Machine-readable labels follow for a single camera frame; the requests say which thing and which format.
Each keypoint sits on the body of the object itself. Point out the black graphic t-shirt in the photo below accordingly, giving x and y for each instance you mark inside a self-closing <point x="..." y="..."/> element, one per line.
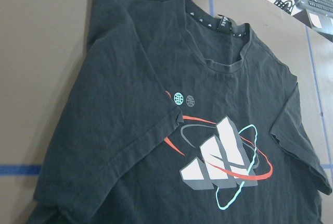
<point x="178" y="117"/>

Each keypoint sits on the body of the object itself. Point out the black box device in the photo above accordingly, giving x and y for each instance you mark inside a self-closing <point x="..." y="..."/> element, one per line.
<point x="320" y="23"/>

